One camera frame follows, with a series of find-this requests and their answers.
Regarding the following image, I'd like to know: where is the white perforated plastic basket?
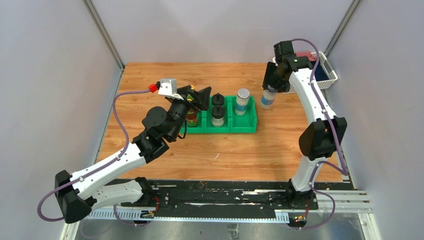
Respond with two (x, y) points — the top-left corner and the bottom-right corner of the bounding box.
(272, 51), (339, 94)

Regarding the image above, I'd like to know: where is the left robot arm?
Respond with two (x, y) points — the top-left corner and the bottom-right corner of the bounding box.
(54, 82), (212, 224)

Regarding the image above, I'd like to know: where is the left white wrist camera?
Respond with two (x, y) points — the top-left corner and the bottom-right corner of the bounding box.
(148, 78), (184, 100)

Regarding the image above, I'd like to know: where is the dark blue folded cloth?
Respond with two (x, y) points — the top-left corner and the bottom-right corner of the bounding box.
(314, 59), (330, 82)

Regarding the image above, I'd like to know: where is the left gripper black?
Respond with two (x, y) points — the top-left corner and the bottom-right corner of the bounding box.
(168, 84), (211, 141)

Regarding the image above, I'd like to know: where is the pink folded cloth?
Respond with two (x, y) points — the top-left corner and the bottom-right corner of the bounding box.
(296, 51), (317, 62)

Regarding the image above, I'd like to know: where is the silver-lid jar in bin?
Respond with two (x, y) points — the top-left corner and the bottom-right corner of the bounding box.
(234, 88), (250, 116)

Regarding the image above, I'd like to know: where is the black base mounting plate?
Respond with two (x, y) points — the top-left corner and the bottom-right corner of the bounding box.
(89, 178), (355, 220)

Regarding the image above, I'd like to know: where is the aluminium rail frame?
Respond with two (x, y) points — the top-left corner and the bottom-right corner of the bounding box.
(59, 185), (382, 240)

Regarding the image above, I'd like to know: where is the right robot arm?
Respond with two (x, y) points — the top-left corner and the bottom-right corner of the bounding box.
(261, 40), (347, 209)

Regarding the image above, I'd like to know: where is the black-spout seasoning jar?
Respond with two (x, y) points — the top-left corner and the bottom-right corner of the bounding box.
(211, 105), (225, 127)
(211, 93), (225, 106)

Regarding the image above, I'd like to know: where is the green three-compartment plastic bin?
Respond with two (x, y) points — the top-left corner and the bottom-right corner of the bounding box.
(180, 95), (258, 134)

